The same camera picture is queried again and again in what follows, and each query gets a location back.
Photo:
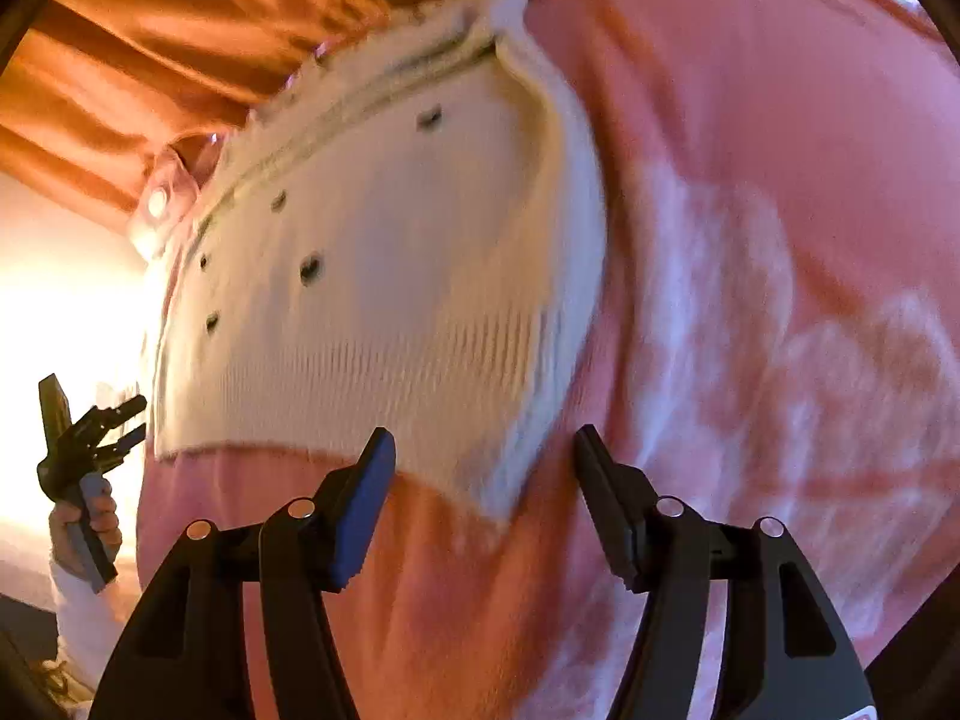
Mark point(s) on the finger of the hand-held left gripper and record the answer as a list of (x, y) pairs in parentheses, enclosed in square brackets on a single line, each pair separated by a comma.
[(120, 410), (124, 441)]

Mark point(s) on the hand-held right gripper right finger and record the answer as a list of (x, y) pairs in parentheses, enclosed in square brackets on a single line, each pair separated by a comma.
[(609, 510)]

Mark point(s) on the person's left forearm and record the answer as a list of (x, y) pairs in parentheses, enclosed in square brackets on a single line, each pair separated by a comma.
[(86, 619)]

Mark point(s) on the person's left hand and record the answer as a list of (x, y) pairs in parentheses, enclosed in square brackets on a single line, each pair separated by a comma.
[(69, 532)]

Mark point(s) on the pink patterned blanket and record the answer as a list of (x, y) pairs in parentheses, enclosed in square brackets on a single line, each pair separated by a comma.
[(750, 277)]

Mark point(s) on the pink translucent plastic object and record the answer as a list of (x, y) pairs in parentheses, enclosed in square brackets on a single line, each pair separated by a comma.
[(169, 191)]

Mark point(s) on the orange curtain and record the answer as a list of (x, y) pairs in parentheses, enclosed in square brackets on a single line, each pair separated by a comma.
[(187, 37)]

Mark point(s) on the white knit buttoned cardigan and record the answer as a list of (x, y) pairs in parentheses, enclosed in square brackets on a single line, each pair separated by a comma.
[(375, 255)]

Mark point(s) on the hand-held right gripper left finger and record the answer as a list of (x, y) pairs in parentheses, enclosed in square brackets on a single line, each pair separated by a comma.
[(361, 521)]

